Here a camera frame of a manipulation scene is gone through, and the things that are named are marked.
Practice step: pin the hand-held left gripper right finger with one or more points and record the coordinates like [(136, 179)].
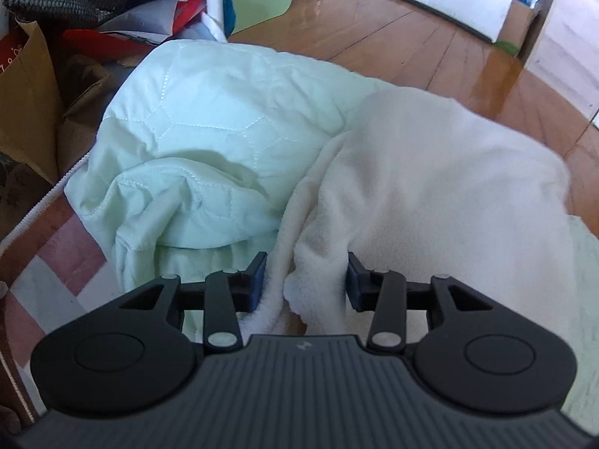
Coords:
[(353, 285)]

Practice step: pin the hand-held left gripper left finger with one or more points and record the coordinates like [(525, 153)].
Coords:
[(259, 280)]

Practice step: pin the white fleece garment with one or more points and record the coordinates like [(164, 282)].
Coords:
[(421, 187)]

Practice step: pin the light green quilted blanket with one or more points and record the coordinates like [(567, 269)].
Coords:
[(196, 112)]

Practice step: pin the pink checked bed sheet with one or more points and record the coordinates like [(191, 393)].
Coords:
[(51, 252)]

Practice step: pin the dark patterned bag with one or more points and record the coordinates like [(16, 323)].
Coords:
[(18, 187)]

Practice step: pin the brown cardboard piece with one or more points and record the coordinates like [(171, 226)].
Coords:
[(84, 84)]

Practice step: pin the small green object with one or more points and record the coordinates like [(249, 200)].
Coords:
[(506, 47)]

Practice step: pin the brown paper bag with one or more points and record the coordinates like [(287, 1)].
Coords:
[(28, 103)]

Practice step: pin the red bag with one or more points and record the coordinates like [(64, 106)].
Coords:
[(93, 39)]

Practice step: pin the cardboard box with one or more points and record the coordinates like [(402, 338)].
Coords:
[(517, 25)]

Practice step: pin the light wooden shelf unit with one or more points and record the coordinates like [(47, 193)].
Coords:
[(571, 32)]

